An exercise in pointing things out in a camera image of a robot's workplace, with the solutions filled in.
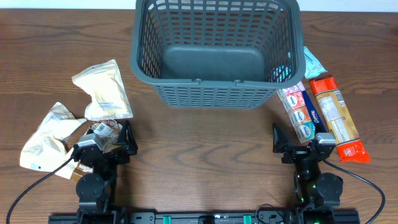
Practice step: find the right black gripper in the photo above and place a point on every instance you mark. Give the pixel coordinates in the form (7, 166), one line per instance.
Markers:
(295, 152)

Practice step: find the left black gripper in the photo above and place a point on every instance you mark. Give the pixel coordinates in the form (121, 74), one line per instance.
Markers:
(128, 149)

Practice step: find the tissue multipack blue side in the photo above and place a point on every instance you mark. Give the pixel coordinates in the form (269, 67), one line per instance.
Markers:
(301, 112)

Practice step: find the beige pouch with label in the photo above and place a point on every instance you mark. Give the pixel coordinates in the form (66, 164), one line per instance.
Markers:
(104, 84)

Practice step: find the orange cracker sleeve pack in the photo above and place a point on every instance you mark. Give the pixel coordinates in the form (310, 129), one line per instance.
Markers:
(339, 122)

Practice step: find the beige paper pouch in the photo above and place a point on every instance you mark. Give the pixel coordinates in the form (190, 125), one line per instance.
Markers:
(45, 149)

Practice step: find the teal snack packet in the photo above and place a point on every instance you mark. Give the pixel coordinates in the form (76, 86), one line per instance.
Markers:
(313, 66)

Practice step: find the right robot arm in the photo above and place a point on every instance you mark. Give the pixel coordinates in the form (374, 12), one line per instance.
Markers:
(317, 192)

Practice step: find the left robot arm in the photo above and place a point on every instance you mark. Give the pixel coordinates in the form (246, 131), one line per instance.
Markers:
(96, 190)

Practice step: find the brown cookie snack pouch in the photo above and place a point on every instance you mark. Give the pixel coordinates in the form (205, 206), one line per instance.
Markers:
(109, 131)

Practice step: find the grey plastic lattice basket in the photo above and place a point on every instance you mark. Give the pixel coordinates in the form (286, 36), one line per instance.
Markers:
(217, 53)

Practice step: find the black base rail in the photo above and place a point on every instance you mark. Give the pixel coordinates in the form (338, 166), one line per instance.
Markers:
(262, 216)

